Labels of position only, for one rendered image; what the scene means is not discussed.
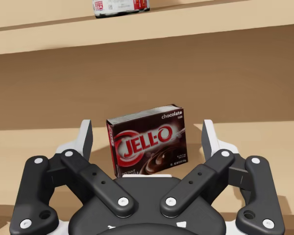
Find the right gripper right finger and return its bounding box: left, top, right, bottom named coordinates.
left=159, top=119, right=285, bottom=235

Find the brown and red carton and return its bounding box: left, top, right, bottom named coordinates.
left=106, top=104, right=189, bottom=178

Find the pale wooden shelf unit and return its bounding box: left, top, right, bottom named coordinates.
left=0, top=0, right=294, bottom=235

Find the red and white can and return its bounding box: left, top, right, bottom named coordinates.
left=92, top=0, right=151, bottom=19

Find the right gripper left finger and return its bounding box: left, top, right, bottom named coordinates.
left=9, top=119, right=139, bottom=235

